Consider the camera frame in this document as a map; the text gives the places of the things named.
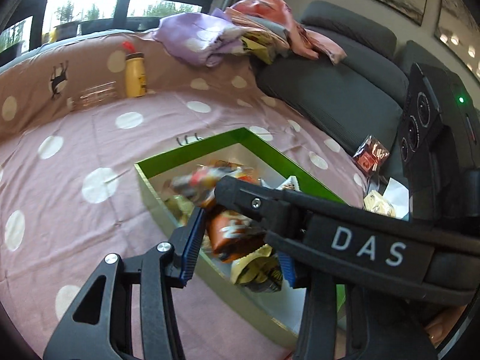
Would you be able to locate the white gold snack wrapper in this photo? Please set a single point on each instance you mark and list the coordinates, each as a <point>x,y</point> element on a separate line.
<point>393,202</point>

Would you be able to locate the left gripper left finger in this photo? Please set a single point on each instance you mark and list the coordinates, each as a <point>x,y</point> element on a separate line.
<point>97,324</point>

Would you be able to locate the red brown snack packet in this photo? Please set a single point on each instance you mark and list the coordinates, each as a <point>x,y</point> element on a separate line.
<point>370,156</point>

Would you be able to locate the purple folded cloth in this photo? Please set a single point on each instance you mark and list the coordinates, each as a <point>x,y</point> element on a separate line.
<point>200,39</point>

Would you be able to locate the brown polka dot bolster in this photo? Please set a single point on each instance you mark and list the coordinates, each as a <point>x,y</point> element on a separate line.
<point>40,86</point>

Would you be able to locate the black planter box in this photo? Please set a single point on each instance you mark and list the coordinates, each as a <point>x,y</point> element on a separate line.
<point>66,30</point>

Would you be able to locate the yellow patterned cloth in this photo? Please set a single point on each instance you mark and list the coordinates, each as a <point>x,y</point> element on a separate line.
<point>263,51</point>

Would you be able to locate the yellow green corn snack bag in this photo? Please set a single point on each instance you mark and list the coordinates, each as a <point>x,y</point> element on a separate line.
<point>180,207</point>

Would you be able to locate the pink polka dot sheet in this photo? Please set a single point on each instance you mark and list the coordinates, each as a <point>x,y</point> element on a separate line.
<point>69,191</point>

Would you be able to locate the person right hand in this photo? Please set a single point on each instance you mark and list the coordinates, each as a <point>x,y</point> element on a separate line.
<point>439,328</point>

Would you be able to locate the orange mushroom snack bag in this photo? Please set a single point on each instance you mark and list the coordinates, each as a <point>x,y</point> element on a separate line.
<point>231,235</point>

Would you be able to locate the clear plastic water bottle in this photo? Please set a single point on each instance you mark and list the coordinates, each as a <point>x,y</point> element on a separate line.
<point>93,97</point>

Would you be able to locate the grey sofa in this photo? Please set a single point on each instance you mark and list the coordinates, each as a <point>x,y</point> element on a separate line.
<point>363,95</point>

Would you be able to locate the black framed window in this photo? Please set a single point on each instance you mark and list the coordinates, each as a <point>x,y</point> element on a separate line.
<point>33,21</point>

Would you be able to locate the black camera unit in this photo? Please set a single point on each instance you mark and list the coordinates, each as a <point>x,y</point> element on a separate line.
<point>439,145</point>

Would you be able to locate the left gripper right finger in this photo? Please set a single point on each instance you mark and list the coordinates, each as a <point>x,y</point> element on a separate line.
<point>379,324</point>

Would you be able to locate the white Diovo snack bag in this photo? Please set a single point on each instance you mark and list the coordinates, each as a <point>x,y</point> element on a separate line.
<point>291,183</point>

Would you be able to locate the pink orange folded cloth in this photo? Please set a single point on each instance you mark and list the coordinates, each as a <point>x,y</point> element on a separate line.
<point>302,42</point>

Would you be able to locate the black sesame snack bag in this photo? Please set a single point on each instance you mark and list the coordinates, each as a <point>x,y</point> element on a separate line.
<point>259,271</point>

